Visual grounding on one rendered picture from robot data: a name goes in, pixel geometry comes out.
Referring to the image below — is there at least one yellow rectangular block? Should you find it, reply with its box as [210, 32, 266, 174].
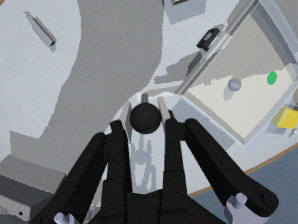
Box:
[279, 108, 298, 129]

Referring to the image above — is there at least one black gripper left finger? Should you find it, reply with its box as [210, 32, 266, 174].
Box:
[30, 101, 133, 224]

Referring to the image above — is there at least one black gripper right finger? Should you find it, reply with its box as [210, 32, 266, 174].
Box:
[157, 96, 279, 224]

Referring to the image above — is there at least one white mug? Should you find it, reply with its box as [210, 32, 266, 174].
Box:
[86, 200, 101, 223]

